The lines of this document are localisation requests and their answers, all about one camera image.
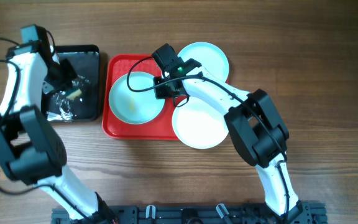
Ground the red plastic tray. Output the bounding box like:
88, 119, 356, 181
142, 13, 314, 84
102, 54, 178, 141

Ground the white plate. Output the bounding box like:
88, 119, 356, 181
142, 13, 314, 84
172, 96, 229, 149

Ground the light blue plate top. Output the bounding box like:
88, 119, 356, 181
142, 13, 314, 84
178, 42, 229, 82

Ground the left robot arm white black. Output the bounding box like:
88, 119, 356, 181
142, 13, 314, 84
0, 24, 118, 223

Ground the black water basin tray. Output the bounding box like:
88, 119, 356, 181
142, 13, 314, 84
43, 45, 100, 122

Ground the light blue plate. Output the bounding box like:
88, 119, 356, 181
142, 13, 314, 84
108, 74, 165, 124
178, 42, 229, 82

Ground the yellow green sponge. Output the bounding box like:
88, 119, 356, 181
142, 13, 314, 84
64, 88, 82, 100

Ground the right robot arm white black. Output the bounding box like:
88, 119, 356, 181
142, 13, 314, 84
151, 44, 300, 223

